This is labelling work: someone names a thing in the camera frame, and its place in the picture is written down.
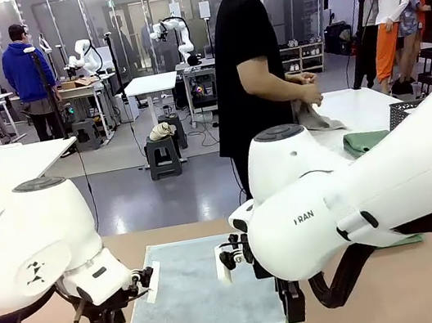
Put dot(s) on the person's right hand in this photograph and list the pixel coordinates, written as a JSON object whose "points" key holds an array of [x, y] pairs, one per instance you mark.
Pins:
{"points": [[312, 93]]}

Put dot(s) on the white panel on stand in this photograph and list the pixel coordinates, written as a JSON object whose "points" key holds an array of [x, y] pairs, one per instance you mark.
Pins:
{"points": [[204, 9], [174, 11]]}

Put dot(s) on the person in black clothes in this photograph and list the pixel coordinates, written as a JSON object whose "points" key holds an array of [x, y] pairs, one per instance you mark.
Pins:
{"points": [[241, 41]]}

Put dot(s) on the white table with square leg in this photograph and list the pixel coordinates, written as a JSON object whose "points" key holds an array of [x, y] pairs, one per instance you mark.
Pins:
{"points": [[356, 105]]}

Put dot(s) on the beige cloth bundle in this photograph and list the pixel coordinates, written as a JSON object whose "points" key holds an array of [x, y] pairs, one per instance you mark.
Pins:
{"points": [[162, 131]]}

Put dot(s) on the light blue towel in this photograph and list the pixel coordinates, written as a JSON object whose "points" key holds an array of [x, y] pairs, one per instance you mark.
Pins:
{"points": [[204, 292]]}

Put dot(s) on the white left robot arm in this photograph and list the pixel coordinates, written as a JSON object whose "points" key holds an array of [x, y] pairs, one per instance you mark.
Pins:
{"points": [[26, 243]]}

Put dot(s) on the person in blue hoodie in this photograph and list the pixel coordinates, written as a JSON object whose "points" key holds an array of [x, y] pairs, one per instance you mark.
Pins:
{"points": [[24, 69]]}

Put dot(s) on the grey plastic stool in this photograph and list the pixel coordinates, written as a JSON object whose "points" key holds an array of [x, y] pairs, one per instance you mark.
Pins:
{"points": [[178, 126], [163, 158], [87, 133]]}

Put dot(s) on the black suitcase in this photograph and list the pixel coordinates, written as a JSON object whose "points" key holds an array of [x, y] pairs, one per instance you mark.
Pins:
{"points": [[338, 37]]}

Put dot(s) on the sage green towel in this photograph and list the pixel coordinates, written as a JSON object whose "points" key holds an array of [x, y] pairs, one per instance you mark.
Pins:
{"points": [[362, 143]]}

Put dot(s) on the person's left forearm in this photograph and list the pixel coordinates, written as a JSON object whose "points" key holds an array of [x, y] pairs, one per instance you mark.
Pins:
{"points": [[289, 77]]}

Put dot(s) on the beige grey towel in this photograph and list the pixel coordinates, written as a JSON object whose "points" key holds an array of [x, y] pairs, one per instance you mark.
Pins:
{"points": [[316, 117]]}

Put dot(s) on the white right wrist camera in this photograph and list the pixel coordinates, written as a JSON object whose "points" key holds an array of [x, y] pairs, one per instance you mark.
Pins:
{"points": [[227, 263]]}

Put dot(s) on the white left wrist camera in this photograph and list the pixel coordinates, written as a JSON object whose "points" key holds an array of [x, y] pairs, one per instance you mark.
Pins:
{"points": [[153, 281]]}

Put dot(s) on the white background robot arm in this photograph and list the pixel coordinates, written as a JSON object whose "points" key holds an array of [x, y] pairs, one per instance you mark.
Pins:
{"points": [[183, 38], [87, 58]]}

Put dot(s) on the person's right forearm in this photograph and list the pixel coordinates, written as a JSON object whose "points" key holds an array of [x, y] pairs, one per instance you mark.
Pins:
{"points": [[277, 82]]}

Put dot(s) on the open cardboard box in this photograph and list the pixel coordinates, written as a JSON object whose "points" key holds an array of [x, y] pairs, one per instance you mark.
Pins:
{"points": [[78, 83]]}

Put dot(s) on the white desk with computer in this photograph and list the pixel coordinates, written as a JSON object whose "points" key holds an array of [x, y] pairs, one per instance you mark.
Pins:
{"points": [[199, 85]]}

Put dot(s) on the wooden shoe shelf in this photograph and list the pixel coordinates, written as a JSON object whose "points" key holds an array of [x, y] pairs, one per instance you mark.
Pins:
{"points": [[304, 57]]}

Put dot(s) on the person's left hand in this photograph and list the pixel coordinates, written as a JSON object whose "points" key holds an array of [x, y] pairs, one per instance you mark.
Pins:
{"points": [[305, 77]]}

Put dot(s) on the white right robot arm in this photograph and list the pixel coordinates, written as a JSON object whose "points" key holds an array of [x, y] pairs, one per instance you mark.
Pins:
{"points": [[369, 185]]}

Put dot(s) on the mannequin with orange trousers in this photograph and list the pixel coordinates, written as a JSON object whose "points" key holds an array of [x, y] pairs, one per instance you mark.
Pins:
{"points": [[393, 3]]}

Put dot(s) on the small white background table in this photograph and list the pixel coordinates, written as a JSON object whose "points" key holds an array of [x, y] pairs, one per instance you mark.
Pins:
{"points": [[151, 83]]}

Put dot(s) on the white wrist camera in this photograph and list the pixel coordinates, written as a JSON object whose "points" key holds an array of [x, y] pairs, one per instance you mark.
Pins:
{"points": [[153, 281], [227, 263]]}

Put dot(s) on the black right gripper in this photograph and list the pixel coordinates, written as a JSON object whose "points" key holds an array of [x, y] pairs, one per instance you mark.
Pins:
{"points": [[288, 286]]}

